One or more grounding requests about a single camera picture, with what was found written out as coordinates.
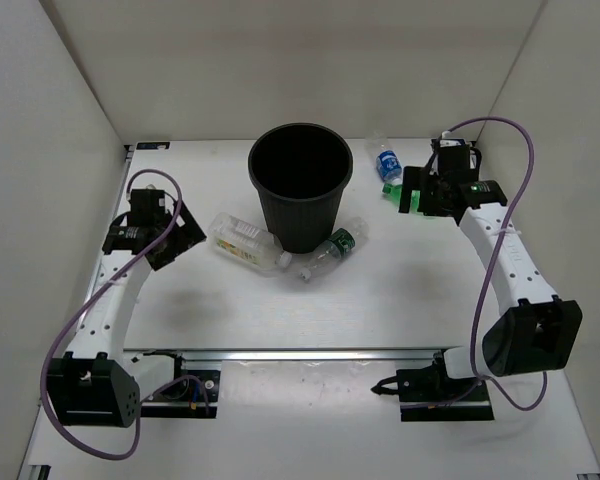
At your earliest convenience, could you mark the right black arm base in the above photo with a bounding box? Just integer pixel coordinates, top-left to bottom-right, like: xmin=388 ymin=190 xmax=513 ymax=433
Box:
xmin=371 ymin=353 xmax=495 ymax=423

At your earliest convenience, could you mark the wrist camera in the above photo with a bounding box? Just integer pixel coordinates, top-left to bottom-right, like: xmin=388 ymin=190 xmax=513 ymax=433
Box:
xmin=431 ymin=134 xmax=482 ymax=175
xmin=127 ymin=188 xmax=171 ymax=228

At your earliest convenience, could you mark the green plastic bottle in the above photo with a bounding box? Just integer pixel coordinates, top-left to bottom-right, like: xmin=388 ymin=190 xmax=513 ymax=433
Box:
xmin=382 ymin=183 xmax=421 ymax=215

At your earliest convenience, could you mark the blue label clear bottle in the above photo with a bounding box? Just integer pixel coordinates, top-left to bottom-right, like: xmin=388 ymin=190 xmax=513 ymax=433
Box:
xmin=365 ymin=131 xmax=403 ymax=185

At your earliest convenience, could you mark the left black table label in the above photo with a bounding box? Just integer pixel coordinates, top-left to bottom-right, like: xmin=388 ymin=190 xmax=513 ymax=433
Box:
xmin=135 ymin=142 xmax=170 ymax=151

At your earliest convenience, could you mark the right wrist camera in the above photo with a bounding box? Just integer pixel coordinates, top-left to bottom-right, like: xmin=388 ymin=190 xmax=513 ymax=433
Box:
xmin=431 ymin=134 xmax=482 ymax=175

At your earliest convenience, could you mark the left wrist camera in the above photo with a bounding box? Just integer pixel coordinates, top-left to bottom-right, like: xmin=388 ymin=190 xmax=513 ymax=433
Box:
xmin=127 ymin=188 xmax=171 ymax=228

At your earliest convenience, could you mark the yellow label clear bottle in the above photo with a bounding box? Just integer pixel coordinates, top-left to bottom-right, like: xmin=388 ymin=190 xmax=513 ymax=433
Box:
xmin=209 ymin=212 xmax=292 ymax=271

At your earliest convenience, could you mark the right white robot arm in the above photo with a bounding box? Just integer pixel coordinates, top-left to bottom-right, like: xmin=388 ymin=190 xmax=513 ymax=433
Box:
xmin=400 ymin=167 xmax=582 ymax=400

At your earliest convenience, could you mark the black ribbed plastic bin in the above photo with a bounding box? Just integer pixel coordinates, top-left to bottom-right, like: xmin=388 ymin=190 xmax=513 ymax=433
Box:
xmin=248 ymin=123 xmax=353 ymax=254

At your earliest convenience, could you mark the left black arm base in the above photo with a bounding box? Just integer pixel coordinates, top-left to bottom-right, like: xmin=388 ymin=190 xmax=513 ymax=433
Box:
xmin=130 ymin=350 xmax=221 ymax=419

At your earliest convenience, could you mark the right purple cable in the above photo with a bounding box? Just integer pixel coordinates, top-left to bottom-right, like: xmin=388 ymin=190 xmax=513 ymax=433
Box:
xmin=442 ymin=116 xmax=549 ymax=413

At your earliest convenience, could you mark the green label clear bottle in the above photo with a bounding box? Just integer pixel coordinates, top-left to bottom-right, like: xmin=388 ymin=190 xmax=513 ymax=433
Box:
xmin=298 ymin=217 xmax=369 ymax=282

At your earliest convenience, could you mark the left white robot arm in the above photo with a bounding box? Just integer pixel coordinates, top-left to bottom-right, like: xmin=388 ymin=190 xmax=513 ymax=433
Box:
xmin=46 ymin=190 xmax=206 ymax=428

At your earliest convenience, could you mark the aluminium rail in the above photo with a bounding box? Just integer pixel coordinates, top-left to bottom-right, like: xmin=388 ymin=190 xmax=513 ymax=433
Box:
xmin=125 ymin=347 xmax=443 ymax=362

